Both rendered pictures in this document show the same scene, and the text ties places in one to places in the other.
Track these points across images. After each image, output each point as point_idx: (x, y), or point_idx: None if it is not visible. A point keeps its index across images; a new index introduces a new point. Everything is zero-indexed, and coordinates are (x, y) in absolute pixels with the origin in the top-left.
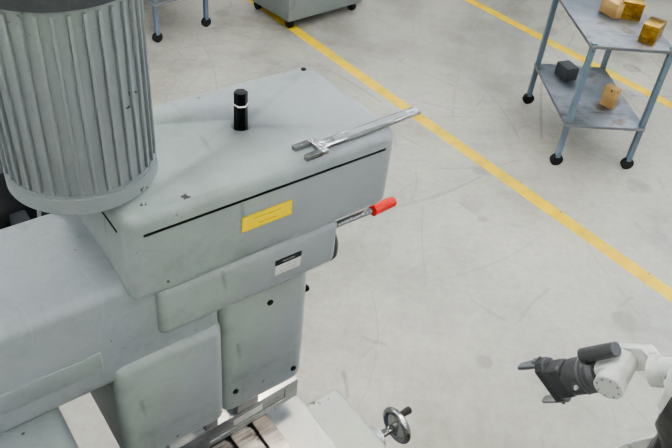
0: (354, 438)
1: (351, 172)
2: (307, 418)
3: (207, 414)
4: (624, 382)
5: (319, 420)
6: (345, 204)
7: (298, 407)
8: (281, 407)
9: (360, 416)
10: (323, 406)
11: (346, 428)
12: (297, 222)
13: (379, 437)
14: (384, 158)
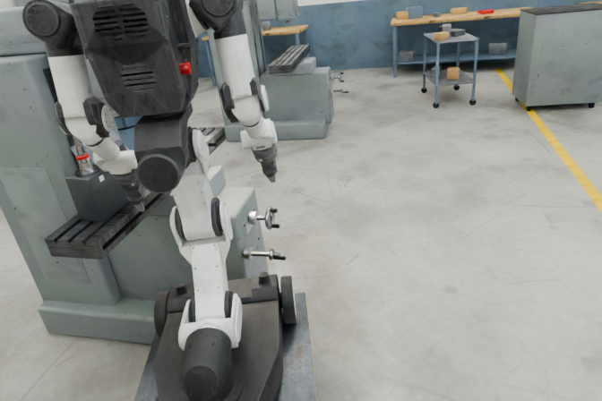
0: (232, 201)
1: None
2: (210, 174)
3: (98, 90)
4: (245, 135)
5: (230, 191)
6: None
7: (212, 171)
8: (208, 169)
9: (246, 198)
10: (238, 189)
11: (235, 198)
12: None
13: (252, 214)
14: None
